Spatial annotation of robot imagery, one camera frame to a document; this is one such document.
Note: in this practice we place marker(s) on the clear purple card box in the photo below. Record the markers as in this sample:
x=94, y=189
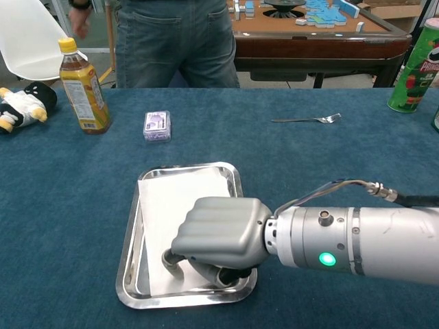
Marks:
x=157, y=125

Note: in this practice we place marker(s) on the green Pringles can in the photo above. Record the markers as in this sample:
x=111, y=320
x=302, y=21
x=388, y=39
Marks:
x=415, y=79

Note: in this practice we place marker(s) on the cardboard box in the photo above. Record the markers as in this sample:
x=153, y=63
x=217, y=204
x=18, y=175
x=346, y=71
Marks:
x=394, y=12

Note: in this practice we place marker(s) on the blue felt table cover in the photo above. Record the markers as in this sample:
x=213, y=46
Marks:
x=68, y=205

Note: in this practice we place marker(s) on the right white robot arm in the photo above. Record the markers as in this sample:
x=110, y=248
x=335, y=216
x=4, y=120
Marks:
x=377, y=240

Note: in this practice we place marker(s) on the black and white plush doll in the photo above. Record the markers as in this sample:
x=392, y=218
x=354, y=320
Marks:
x=24, y=103

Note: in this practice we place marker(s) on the blue mahjong tile pile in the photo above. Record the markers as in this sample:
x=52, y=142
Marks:
x=322, y=15

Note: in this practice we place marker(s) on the white chair wooden legs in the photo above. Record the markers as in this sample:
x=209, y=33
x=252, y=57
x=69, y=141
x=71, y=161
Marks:
x=27, y=41

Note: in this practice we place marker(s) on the metal fork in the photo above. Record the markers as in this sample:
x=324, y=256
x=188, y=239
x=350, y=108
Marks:
x=329, y=119

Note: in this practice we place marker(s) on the white paper sheet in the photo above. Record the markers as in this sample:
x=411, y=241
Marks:
x=171, y=205

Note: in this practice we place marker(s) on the yellow-capped tea bottle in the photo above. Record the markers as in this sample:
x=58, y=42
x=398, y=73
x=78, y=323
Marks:
x=84, y=99

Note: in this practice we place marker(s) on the single mahjong tile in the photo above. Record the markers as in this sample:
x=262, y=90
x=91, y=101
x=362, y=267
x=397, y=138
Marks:
x=360, y=26

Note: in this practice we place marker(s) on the stainless steel tray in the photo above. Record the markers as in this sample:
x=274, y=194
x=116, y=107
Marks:
x=128, y=270

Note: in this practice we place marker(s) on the black mahjong table dome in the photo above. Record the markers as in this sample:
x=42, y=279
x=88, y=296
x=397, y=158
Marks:
x=284, y=7

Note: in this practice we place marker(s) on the brown mahjong table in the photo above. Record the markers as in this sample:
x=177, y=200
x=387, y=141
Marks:
x=326, y=44

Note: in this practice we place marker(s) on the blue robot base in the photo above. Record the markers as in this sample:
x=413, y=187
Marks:
x=178, y=81

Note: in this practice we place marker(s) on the person in blue jeans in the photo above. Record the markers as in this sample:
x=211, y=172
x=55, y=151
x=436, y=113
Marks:
x=171, y=44

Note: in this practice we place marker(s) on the standing mahjong tile cluster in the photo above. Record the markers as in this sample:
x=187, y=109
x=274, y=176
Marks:
x=248, y=8

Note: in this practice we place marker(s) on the black tripod stand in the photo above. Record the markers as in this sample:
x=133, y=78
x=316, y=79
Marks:
x=423, y=12

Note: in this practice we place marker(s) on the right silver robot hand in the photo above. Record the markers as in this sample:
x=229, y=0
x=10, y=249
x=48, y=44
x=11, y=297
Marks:
x=223, y=229

